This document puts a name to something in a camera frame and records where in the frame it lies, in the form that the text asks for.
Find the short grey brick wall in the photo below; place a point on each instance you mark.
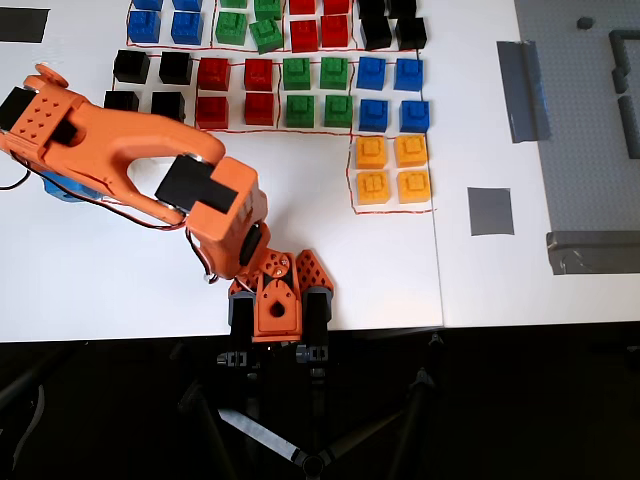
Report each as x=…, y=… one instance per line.
x=620, y=80

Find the red lego block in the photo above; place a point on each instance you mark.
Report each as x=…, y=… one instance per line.
x=258, y=75
x=304, y=36
x=302, y=5
x=334, y=31
x=336, y=5
x=259, y=109
x=212, y=112
x=214, y=74

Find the black lego block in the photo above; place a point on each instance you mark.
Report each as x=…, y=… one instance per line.
x=167, y=104
x=120, y=99
x=411, y=34
x=372, y=7
x=376, y=34
x=175, y=68
x=131, y=67
x=402, y=7

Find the blue lego block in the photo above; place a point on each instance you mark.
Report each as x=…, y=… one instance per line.
x=408, y=75
x=371, y=73
x=414, y=116
x=186, y=4
x=187, y=27
x=147, y=4
x=373, y=115
x=144, y=27

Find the green lego block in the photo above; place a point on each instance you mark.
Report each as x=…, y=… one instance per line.
x=296, y=74
x=231, y=27
x=233, y=3
x=338, y=110
x=267, y=7
x=334, y=73
x=266, y=36
x=300, y=111

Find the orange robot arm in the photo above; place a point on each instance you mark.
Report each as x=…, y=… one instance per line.
x=125, y=135

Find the black camera tripod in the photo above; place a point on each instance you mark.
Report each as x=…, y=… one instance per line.
x=312, y=462

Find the grey cornered brick wall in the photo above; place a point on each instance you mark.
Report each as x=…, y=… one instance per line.
x=620, y=50

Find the grey duct tape strip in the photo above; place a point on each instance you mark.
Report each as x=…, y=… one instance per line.
x=595, y=252
x=520, y=90

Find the grey lego baseplate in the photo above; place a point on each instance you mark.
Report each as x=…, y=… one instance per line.
x=575, y=150

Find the grey tape marker patch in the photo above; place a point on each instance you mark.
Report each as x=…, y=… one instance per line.
x=490, y=212

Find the yellow lego block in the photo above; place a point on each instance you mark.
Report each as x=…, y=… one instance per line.
x=373, y=187
x=370, y=152
x=414, y=186
x=411, y=150

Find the black grey table clamp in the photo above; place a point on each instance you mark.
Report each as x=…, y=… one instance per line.
x=241, y=315
x=317, y=312

